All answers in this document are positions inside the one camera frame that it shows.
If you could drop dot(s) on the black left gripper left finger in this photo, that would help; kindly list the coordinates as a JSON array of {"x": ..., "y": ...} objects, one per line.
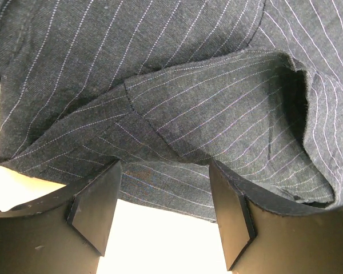
[{"x": 65, "y": 231}]

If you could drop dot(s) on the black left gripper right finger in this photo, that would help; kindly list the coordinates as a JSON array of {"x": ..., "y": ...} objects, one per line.
[{"x": 262, "y": 232}]

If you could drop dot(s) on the black pinstriped long sleeve shirt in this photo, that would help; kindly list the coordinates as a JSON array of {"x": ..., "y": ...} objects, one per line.
[{"x": 167, "y": 86}]

